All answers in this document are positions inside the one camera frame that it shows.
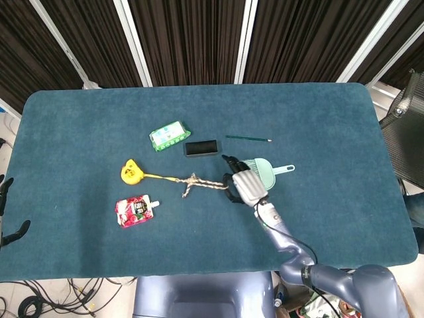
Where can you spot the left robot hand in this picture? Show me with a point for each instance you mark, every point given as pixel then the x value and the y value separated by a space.
pixel 10 212

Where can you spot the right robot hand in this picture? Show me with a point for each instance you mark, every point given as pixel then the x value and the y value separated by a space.
pixel 246 187

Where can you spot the yellow tape measure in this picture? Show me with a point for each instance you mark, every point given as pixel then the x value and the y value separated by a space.
pixel 132 172

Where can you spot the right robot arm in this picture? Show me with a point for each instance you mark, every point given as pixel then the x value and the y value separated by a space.
pixel 318 265

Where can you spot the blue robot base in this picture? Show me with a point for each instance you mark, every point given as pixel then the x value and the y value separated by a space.
pixel 202 295

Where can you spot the mint green brush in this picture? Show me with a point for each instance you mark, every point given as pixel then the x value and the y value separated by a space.
pixel 268 172

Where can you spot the green pencil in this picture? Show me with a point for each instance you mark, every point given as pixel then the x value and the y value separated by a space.
pixel 248 138

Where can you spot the black rectangular box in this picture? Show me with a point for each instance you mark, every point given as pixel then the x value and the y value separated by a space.
pixel 201 148

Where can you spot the blue table mat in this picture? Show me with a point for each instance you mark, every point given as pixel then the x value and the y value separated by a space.
pixel 212 116

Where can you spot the green wet wipes pack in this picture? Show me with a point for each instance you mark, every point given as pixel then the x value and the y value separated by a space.
pixel 169 136

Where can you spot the red drink pouch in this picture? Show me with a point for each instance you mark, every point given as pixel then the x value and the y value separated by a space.
pixel 136 210

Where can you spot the black mesh chair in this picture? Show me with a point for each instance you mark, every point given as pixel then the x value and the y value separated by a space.
pixel 405 132

